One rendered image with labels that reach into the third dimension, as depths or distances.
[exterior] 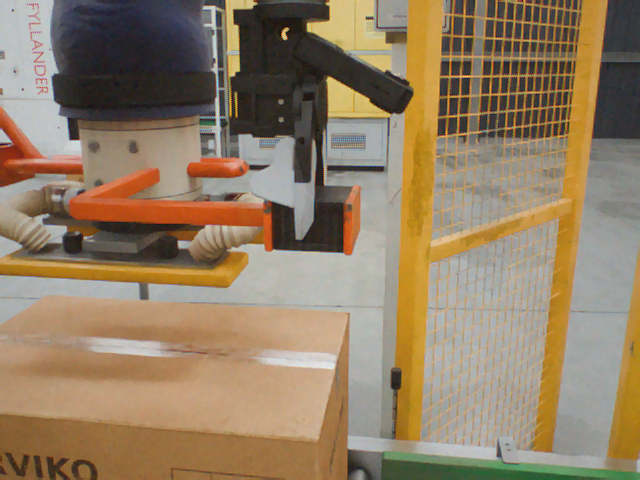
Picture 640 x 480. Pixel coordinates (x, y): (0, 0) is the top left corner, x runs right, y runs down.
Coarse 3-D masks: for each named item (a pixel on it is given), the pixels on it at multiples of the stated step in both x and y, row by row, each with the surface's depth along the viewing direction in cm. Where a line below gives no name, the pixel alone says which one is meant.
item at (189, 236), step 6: (72, 228) 99; (78, 228) 99; (84, 228) 99; (90, 228) 99; (96, 228) 99; (84, 234) 99; (90, 234) 99; (168, 234) 97; (174, 234) 97; (180, 234) 97; (186, 234) 97; (192, 234) 96; (198, 234) 96; (258, 234) 95; (180, 240) 97; (186, 240) 97; (192, 240) 97; (252, 240) 95; (258, 240) 95
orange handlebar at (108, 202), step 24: (24, 168) 89; (48, 168) 89; (72, 168) 88; (144, 168) 81; (192, 168) 85; (216, 168) 85; (240, 168) 85; (96, 192) 67; (120, 192) 72; (96, 216) 63; (120, 216) 63; (144, 216) 62; (168, 216) 62; (192, 216) 61; (216, 216) 61; (240, 216) 60
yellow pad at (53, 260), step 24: (72, 240) 83; (168, 240) 81; (0, 264) 81; (24, 264) 81; (48, 264) 81; (72, 264) 80; (96, 264) 80; (120, 264) 80; (144, 264) 80; (168, 264) 79; (192, 264) 79; (216, 264) 79; (240, 264) 82
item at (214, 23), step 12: (204, 12) 768; (216, 12) 822; (204, 24) 771; (216, 24) 828; (216, 36) 776; (216, 48) 778; (216, 60) 783; (216, 72) 786; (216, 84) 790; (216, 108) 799; (216, 120) 803; (228, 120) 861; (216, 132) 808; (228, 132) 865; (228, 144) 870; (228, 156) 875
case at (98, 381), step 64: (64, 320) 106; (128, 320) 107; (192, 320) 107; (256, 320) 107; (320, 320) 107; (0, 384) 85; (64, 384) 85; (128, 384) 85; (192, 384) 85; (256, 384) 85; (320, 384) 85; (0, 448) 80; (64, 448) 78; (128, 448) 77; (192, 448) 76; (256, 448) 74; (320, 448) 74
